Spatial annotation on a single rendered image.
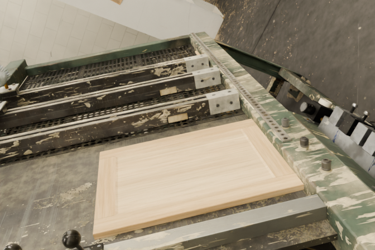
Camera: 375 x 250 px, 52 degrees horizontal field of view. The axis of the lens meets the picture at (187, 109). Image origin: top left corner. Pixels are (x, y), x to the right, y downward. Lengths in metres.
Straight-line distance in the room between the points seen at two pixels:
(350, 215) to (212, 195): 0.35
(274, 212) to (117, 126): 0.78
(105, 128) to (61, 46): 5.25
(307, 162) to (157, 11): 4.09
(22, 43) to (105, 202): 5.83
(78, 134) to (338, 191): 0.96
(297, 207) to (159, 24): 4.27
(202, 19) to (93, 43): 2.23
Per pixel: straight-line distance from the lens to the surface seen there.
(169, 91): 1.82
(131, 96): 1.81
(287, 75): 2.81
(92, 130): 1.54
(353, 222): 0.94
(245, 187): 1.09
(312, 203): 1.00
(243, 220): 0.95
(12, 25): 6.79
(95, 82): 2.06
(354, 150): 1.21
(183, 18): 5.07
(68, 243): 0.85
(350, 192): 1.02
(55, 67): 2.69
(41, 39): 6.75
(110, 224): 1.07
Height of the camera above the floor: 1.53
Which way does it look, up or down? 17 degrees down
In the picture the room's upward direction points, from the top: 72 degrees counter-clockwise
